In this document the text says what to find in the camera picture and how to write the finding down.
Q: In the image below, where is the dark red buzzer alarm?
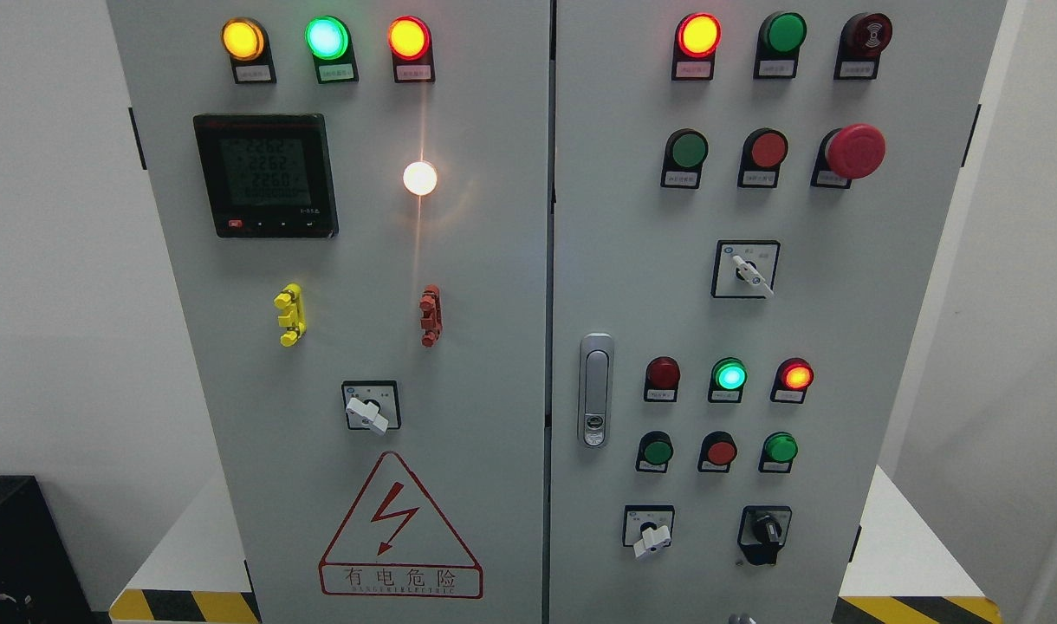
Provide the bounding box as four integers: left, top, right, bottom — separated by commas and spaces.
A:
833, 12, 893, 81

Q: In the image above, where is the yellow test terminal block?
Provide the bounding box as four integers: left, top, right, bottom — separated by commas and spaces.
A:
274, 282, 307, 348

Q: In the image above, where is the yellow indicator light top left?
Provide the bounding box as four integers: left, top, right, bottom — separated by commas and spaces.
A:
221, 16, 276, 84

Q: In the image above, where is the lower white selector switch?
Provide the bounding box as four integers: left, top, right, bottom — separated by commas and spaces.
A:
622, 504, 675, 561

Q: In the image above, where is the black box lower left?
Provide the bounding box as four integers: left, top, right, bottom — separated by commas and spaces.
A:
0, 477, 95, 623

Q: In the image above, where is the black knob selector switch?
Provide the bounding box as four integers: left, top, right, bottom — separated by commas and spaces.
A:
737, 504, 793, 566

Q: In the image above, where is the right green push button lower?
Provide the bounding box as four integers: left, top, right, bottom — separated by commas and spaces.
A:
758, 432, 801, 474

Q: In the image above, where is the upper right white selector switch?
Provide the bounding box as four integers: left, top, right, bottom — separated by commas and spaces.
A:
710, 240, 781, 299

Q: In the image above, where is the left door white selector switch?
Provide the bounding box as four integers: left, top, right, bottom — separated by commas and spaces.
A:
341, 380, 401, 436

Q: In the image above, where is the green indicator light top left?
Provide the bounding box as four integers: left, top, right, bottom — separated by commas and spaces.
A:
304, 16, 359, 84

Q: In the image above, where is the red indicator light top right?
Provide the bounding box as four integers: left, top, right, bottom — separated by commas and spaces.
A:
671, 12, 722, 81

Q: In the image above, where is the red triangle electric warning sticker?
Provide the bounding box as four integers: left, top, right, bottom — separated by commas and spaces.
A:
318, 451, 483, 600

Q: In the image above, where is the white lit indicator light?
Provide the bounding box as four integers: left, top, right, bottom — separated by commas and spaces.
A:
402, 159, 438, 197

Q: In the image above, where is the left green push button lower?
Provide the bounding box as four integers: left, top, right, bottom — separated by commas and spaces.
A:
635, 430, 674, 473

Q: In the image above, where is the right red indicator lower group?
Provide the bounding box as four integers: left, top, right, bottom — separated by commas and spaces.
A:
769, 357, 816, 404

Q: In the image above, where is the green indicator light top right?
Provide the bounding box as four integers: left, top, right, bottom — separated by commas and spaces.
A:
753, 11, 808, 80

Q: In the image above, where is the green push button upper row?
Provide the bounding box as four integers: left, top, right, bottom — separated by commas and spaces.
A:
659, 129, 710, 190

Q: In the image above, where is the red test terminal block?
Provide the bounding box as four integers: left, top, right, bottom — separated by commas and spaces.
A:
418, 285, 443, 348

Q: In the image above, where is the red indicator light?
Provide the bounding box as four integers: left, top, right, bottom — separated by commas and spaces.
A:
387, 15, 435, 82
671, 12, 722, 81

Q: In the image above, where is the red mushroom emergency stop button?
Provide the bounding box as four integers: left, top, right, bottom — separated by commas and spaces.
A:
811, 123, 886, 190

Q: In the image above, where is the green indicator lower group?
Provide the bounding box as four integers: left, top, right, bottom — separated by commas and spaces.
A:
707, 357, 748, 404

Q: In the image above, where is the silver door lock handle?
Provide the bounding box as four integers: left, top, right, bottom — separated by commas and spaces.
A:
577, 333, 614, 449

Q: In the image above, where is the black digital power meter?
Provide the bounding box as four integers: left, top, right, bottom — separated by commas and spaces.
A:
193, 114, 339, 238

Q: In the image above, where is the red push button upper row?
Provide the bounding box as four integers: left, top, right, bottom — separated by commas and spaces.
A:
737, 127, 789, 189

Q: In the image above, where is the left red indicator lower group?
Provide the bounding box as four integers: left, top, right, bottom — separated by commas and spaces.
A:
643, 356, 682, 402

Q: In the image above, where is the red push button lower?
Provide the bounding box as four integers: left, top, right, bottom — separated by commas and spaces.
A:
697, 432, 738, 473

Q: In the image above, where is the red indicator group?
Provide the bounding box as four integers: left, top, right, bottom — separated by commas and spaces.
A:
769, 357, 816, 404
643, 356, 682, 402

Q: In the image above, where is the green indicator light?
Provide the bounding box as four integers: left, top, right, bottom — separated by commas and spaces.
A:
304, 16, 359, 84
753, 11, 808, 80

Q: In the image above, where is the grey electrical control cabinet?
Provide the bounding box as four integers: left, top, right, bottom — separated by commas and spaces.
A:
107, 1, 1005, 623

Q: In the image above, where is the red indicator light top left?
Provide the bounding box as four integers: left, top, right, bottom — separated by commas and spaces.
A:
387, 15, 435, 82

